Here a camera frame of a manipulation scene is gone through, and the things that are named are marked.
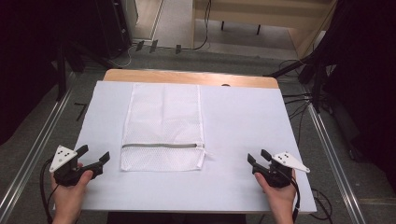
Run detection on black floor cables bundle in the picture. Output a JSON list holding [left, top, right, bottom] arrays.
[[279, 59, 314, 146]]

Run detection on wooden platform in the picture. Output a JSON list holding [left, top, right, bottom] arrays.
[[191, 0, 339, 60]]

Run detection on white table cover sheet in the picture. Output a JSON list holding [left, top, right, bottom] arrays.
[[54, 79, 318, 215]]

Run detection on black looped floor cable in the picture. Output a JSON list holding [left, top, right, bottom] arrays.
[[309, 187, 334, 222]]

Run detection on black tripod stand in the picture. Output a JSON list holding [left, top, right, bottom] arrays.
[[263, 50, 331, 115]]

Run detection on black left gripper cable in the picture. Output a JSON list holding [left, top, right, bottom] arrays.
[[38, 157, 61, 224]]

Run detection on person's left hand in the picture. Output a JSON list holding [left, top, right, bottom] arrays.
[[49, 162, 94, 224]]

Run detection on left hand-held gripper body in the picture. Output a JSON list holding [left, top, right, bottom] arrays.
[[49, 145, 104, 188]]

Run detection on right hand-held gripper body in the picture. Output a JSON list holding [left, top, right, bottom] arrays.
[[251, 150, 311, 189]]

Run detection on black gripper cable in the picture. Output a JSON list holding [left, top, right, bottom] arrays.
[[279, 167, 302, 224], [38, 157, 61, 224]]

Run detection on white floor cable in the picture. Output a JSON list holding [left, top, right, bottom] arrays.
[[115, 43, 139, 69]]

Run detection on person's right hand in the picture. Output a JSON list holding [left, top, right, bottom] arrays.
[[254, 172, 298, 224]]

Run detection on black hanging cable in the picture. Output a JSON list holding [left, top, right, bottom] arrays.
[[181, 0, 213, 51]]

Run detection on aluminium floor rail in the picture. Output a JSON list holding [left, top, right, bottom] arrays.
[[0, 72, 78, 219], [305, 100, 368, 224]]

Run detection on person's dark clothing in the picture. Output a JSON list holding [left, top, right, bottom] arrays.
[[106, 212, 248, 224]]

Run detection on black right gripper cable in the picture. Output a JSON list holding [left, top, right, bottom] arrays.
[[279, 167, 302, 224]]

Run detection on white mesh laundry bag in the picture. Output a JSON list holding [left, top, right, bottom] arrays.
[[120, 82, 207, 173]]

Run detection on black curtain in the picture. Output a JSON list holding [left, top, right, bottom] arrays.
[[317, 0, 396, 194], [0, 0, 134, 147]]

